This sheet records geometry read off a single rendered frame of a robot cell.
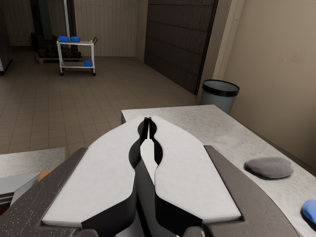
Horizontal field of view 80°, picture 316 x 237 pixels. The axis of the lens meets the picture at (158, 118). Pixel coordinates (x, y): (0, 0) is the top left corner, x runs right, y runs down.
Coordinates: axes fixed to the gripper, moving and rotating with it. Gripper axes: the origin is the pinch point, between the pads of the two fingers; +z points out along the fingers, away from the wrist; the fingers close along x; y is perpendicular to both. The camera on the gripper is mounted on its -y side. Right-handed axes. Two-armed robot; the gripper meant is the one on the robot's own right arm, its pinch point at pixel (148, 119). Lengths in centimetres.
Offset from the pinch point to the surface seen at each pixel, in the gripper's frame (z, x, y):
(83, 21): 689, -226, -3
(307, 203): 26, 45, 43
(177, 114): 82, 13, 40
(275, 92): 250, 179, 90
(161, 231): 23, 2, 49
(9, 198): 40, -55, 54
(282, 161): 45, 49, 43
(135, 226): 30, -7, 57
